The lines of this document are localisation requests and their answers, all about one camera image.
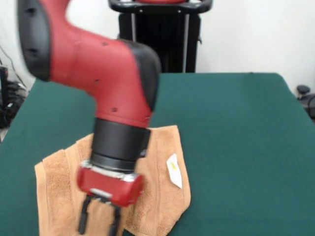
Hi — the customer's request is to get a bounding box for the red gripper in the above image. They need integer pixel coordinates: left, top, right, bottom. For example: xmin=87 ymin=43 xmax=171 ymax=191
xmin=76 ymin=165 xmax=145 ymax=236

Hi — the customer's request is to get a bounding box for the tan terry towel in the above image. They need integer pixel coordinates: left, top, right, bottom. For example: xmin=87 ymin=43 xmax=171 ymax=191
xmin=33 ymin=124 xmax=192 ymax=236

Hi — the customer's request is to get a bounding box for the dark green table cloth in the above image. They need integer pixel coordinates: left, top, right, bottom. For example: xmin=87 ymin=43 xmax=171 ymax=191
xmin=0 ymin=72 xmax=315 ymax=236

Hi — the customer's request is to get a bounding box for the black office chair part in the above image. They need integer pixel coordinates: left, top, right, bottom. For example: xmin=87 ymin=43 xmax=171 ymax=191
xmin=296 ymin=85 xmax=315 ymax=116

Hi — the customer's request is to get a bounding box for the black equipment with cables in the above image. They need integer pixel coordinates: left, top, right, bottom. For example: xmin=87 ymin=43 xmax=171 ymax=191
xmin=0 ymin=65 xmax=28 ymax=129

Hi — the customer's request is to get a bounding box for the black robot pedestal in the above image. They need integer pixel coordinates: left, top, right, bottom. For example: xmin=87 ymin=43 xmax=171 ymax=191
xmin=108 ymin=0 xmax=212 ymax=73

